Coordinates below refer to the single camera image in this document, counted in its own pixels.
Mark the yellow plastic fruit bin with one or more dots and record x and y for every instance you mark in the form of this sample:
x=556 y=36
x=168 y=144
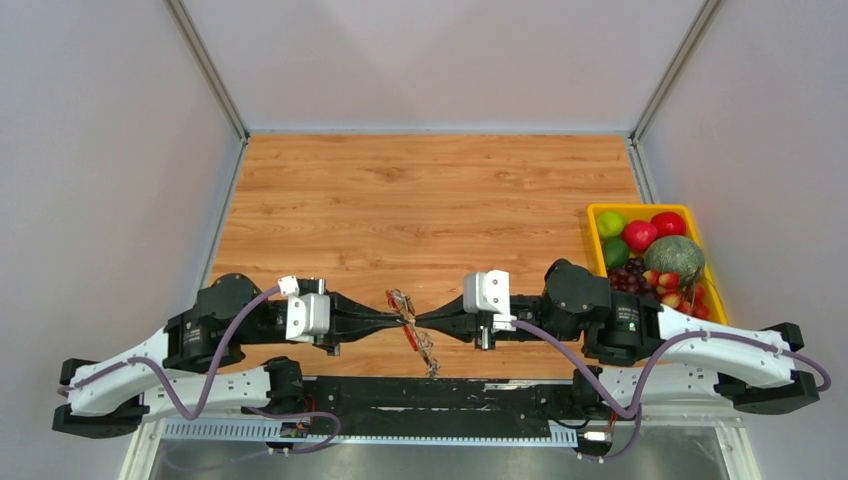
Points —
x=636 y=211

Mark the small red peaches cluster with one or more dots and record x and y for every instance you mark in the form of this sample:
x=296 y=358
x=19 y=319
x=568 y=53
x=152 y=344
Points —
x=670 y=290

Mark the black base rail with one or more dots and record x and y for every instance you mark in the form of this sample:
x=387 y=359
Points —
x=440 y=407

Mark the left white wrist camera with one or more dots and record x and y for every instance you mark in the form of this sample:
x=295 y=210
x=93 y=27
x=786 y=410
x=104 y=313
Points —
x=308 y=308

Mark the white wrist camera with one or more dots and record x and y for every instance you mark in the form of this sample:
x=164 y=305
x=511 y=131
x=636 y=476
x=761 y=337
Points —
x=308 y=308
x=489 y=292

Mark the purple grape bunch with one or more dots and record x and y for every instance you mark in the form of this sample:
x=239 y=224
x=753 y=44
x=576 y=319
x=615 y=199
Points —
x=634 y=278

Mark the green netted melon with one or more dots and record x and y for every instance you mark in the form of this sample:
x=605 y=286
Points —
x=677 y=254

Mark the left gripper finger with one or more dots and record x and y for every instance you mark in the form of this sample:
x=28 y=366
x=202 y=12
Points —
x=364 y=328
x=349 y=308

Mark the red handled metal key organizer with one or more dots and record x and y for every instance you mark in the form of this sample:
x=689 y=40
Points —
x=419 y=340

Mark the dark green lime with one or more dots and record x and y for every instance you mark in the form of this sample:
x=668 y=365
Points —
x=615 y=252

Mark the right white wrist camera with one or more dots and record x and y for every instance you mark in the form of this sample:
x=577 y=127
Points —
x=489 y=292

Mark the red apple left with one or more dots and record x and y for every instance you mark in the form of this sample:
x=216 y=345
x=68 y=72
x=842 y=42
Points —
x=639 y=235

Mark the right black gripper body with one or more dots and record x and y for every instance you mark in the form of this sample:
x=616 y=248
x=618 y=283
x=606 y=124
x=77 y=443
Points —
x=486 y=337

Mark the red apple right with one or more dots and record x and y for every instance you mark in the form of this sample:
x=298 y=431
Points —
x=669 y=223

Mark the red apple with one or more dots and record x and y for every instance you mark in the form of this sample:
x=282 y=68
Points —
x=639 y=235
x=669 y=223

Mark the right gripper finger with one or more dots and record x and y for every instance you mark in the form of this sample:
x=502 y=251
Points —
x=448 y=312
x=456 y=329

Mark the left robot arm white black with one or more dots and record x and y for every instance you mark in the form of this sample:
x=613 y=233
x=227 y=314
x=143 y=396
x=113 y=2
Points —
x=176 y=371

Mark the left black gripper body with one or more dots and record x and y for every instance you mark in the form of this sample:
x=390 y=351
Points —
x=336 y=336

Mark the light green apple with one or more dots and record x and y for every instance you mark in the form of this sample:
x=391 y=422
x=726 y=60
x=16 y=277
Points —
x=610 y=224

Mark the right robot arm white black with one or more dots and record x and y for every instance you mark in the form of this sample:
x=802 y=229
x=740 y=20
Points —
x=629 y=350

